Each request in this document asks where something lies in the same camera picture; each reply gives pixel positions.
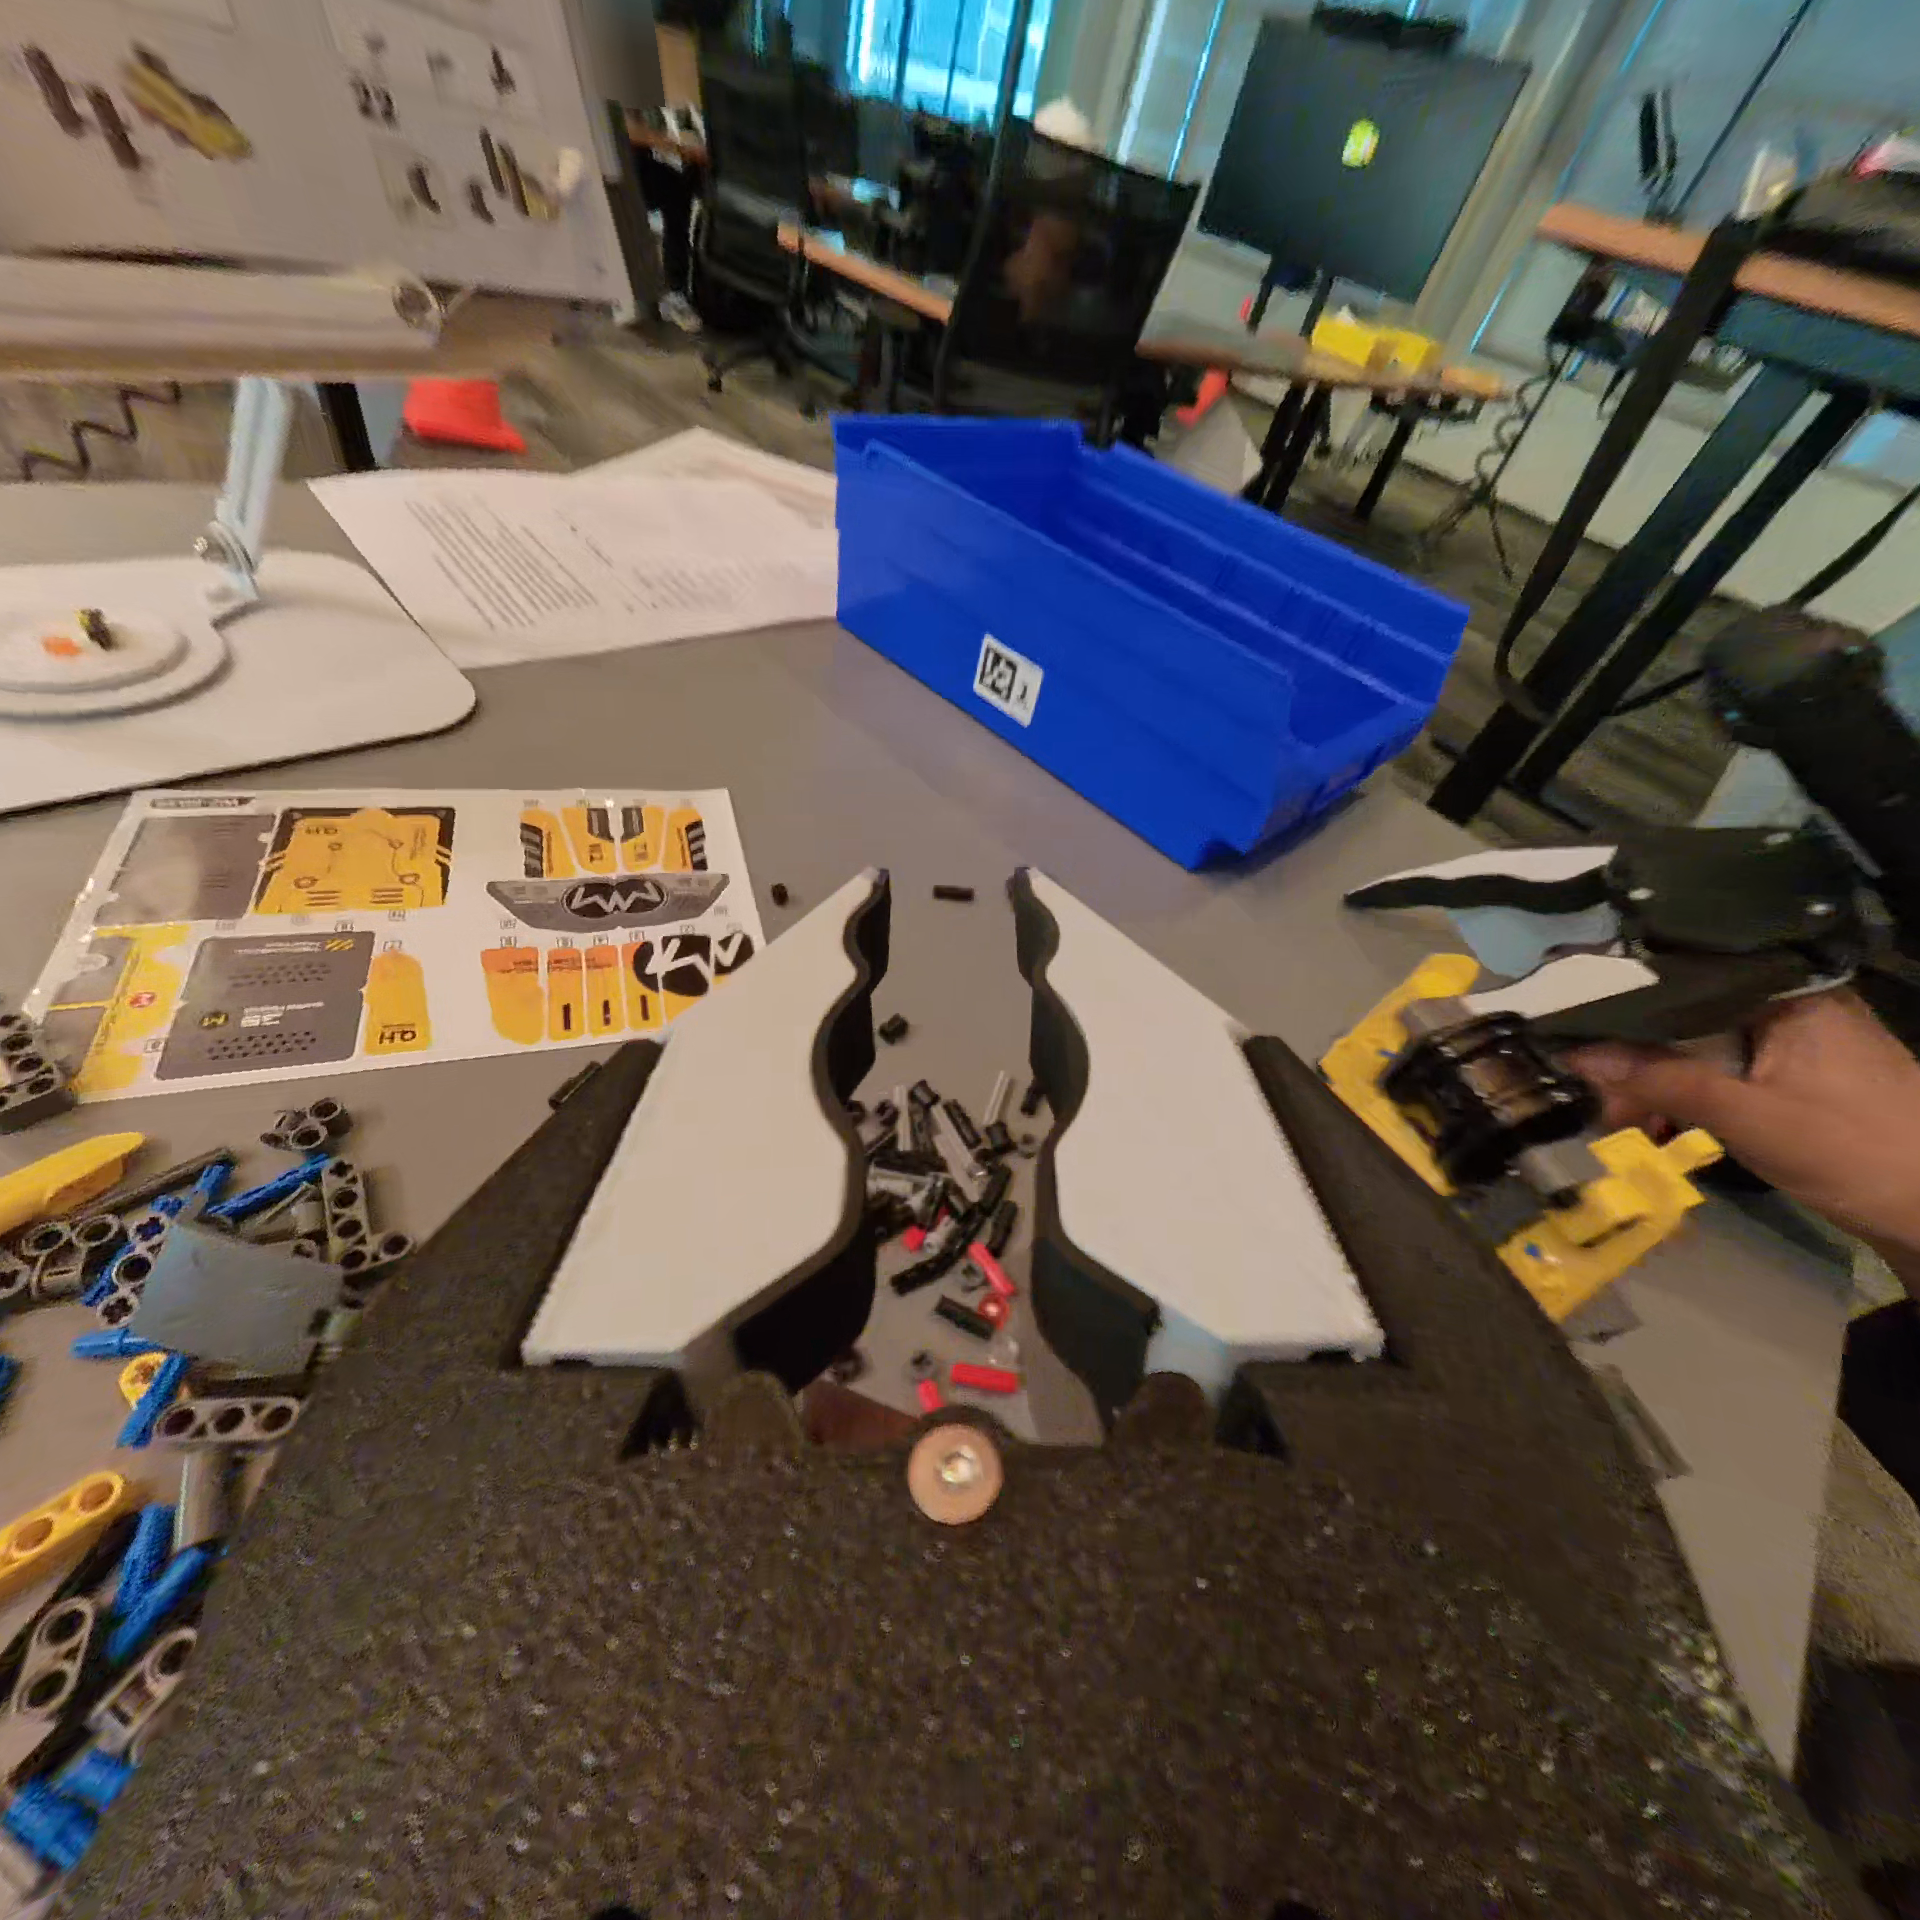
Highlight black mesh office chair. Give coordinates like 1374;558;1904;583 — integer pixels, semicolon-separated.
942;117;1202;443

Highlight person's right hand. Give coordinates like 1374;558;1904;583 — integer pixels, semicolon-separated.
1560;989;1920;1290

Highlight orange traffic cone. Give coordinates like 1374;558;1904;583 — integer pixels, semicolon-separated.
403;375;530;457

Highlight yellow black sticker sheet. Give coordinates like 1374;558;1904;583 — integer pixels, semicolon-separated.
27;786;771;1105

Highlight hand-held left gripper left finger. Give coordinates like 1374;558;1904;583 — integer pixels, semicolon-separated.
520;866;893;1397

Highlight pile of brick parts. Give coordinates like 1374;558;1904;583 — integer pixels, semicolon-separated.
0;1013;1052;1877

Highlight instruction booklet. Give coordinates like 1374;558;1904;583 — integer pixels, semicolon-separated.
0;0;635;318

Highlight printed paper sheet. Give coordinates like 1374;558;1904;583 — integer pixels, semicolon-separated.
307;426;842;671

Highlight blue plastic bin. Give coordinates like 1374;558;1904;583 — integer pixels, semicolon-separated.
833;411;1474;874

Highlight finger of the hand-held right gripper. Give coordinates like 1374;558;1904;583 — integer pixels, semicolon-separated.
1462;950;1666;1050
1342;843;1625;976

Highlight white book stand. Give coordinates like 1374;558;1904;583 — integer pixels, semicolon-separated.
0;247;483;818

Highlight yellow box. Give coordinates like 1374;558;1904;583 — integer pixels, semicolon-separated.
1309;310;1445;379

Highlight black monitor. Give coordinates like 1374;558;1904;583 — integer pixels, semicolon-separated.
1198;15;1532;307

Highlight wooden desk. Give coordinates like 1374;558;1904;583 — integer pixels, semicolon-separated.
1131;328;1508;519

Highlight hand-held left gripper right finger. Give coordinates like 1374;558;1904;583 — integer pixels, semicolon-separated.
1009;866;1386;1418

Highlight yellow brick vehicle model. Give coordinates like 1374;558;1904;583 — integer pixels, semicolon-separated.
1318;950;1729;1321

